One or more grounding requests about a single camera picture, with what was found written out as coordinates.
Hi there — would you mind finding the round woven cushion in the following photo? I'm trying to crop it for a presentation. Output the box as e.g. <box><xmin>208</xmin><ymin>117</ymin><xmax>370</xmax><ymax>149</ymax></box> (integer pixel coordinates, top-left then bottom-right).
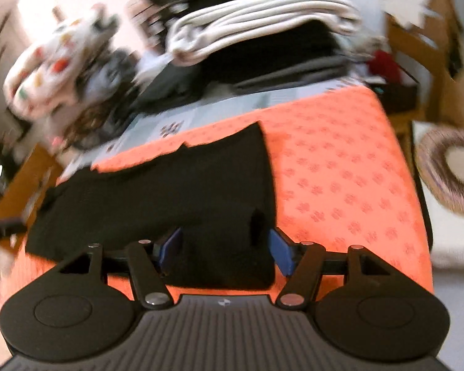
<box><xmin>415</xmin><ymin>127</ymin><xmax>464</xmax><ymax>217</ymax></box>

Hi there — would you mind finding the wooden chair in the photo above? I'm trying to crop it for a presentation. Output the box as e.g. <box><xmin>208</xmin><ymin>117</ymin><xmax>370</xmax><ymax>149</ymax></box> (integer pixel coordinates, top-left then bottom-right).
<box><xmin>385</xmin><ymin>0</ymin><xmax>464</xmax><ymax>128</ymax></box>
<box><xmin>0</xmin><ymin>143</ymin><xmax>62</xmax><ymax>236</ymax></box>

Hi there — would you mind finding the white polka dot fleece blanket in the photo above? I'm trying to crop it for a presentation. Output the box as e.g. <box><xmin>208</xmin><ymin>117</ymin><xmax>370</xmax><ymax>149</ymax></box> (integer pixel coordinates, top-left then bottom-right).
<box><xmin>3</xmin><ymin>4</ymin><xmax>120</xmax><ymax>120</ymax></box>

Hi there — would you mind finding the brown patterned folded garment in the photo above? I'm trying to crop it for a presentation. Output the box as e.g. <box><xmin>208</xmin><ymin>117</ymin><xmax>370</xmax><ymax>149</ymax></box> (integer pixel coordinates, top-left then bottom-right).
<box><xmin>62</xmin><ymin>96</ymin><xmax>136</xmax><ymax>147</ymax></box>

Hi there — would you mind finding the blue grey garment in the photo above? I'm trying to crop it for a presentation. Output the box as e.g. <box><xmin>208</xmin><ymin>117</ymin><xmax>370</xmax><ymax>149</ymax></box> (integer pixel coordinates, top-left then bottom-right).
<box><xmin>81</xmin><ymin>48</ymin><xmax>140</xmax><ymax>101</ymax></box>

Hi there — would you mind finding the red cloth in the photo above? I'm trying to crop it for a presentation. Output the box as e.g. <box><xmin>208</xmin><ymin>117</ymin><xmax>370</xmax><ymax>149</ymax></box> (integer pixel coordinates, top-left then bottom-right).
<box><xmin>369</xmin><ymin>49</ymin><xmax>405</xmax><ymax>82</ymax></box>

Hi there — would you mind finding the dark box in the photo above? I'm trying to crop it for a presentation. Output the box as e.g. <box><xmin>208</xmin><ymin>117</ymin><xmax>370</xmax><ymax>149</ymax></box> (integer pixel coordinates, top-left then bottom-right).
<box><xmin>365</xmin><ymin>77</ymin><xmax>420</xmax><ymax>114</ymax></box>

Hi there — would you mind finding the orange patterned mat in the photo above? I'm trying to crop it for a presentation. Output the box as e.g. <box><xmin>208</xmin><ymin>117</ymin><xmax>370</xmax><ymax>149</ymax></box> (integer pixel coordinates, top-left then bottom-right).
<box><xmin>0</xmin><ymin>85</ymin><xmax>436</xmax><ymax>306</ymax></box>

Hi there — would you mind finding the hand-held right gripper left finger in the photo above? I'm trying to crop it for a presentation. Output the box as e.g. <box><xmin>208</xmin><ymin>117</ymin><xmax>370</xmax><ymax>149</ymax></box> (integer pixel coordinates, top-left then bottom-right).
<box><xmin>56</xmin><ymin>227</ymin><xmax>184</xmax><ymax>310</ymax></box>

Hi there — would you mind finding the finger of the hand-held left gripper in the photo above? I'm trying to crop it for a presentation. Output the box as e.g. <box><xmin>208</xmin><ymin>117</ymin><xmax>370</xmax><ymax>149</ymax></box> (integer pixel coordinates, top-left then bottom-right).
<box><xmin>0</xmin><ymin>218</ymin><xmax>26</xmax><ymax>242</ymax></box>

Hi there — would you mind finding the white folded garment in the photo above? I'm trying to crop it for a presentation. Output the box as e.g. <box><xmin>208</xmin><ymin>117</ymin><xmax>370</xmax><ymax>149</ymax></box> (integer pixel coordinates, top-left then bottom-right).
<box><xmin>166</xmin><ymin>0</ymin><xmax>362</xmax><ymax>66</ymax></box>

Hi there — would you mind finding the black thick folded garment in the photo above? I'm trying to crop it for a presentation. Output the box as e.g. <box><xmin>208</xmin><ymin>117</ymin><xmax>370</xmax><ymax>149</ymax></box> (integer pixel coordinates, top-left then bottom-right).
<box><xmin>199</xmin><ymin>19</ymin><xmax>350</xmax><ymax>86</ymax></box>

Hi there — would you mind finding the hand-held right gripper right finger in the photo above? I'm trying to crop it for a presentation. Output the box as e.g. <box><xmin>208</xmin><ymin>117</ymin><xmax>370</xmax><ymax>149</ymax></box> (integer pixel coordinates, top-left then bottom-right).
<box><xmin>269</xmin><ymin>227</ymin><xmax>393</xmax><ymax>310</ymax></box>

